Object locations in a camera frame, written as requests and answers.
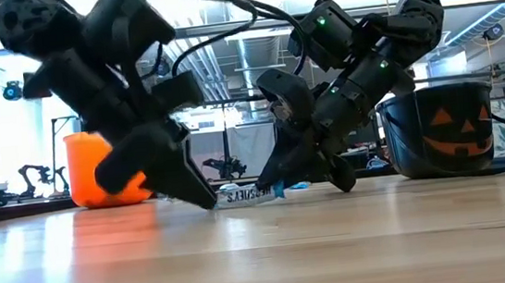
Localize silver round ventilation duct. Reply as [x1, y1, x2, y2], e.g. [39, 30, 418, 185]
[236, 34, 285, 77]

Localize black jack-o-lantern bucket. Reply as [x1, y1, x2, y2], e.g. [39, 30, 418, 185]
[373, 78, 505, 185]

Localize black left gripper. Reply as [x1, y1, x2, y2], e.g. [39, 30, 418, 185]
[18, 34, 220, 228]

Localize orange halloween bucket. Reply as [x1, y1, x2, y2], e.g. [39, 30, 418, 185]
[61, 125, 155, 212]

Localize black background rig frame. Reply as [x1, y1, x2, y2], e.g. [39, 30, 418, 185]
[48, 114, 87, 194]

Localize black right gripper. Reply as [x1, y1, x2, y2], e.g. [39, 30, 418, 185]
[243, 49, 426, 203]

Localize black ceiling camera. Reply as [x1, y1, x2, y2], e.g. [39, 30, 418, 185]
[481, 22, 505, 43]
[0, 79, 26, 103]

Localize silver flexible duct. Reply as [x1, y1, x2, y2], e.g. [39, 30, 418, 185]
[441, 1, 505, 47]

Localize grey hanging cloth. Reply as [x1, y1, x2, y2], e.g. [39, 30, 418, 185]
[188, 121, 281, 184]

